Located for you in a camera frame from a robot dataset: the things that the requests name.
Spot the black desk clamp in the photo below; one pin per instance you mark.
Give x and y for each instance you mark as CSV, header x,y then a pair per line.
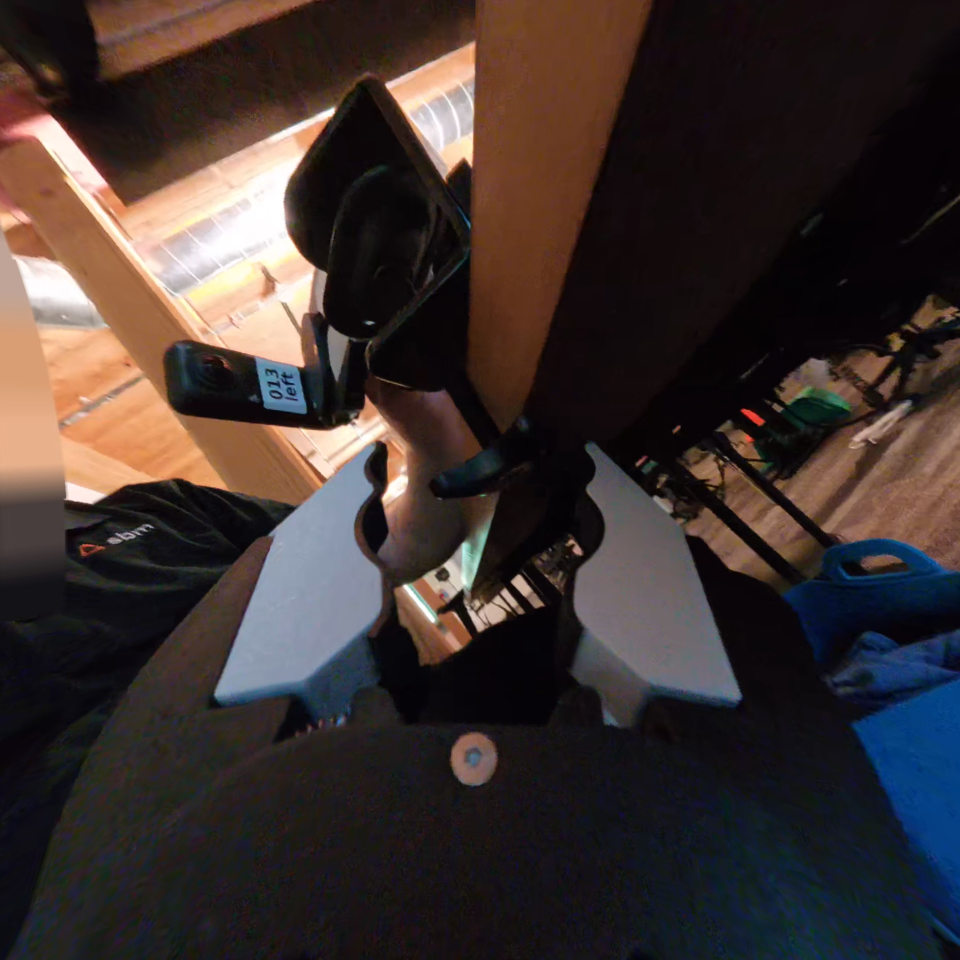
x,y
352,187

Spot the blue cloth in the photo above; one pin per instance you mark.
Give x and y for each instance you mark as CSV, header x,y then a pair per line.
x,y
907,750

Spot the blue felt tote bag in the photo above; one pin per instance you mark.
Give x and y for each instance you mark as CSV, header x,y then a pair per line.
x,y
862,607

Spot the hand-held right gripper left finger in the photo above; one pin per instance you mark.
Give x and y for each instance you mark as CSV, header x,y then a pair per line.
x,y
307,600

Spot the black table frame bar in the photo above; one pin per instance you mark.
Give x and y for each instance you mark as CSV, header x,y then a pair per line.
x,y
772,495

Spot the person's left forearm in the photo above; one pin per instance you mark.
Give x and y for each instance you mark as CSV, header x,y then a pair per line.
x,y
427,487

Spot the green plastic bin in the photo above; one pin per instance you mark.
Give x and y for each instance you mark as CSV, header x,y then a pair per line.
x,y
814,416

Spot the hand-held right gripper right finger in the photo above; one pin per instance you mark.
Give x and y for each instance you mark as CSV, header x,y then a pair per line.
x,y
652,600

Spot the silver ceiling duct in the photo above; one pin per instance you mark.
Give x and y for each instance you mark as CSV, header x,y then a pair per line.
x,y
60,300
225,240

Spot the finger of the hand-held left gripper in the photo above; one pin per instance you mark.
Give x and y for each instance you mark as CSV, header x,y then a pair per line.
x,y
339,352

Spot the small white object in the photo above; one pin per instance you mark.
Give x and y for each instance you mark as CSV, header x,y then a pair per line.
x,y
881,424

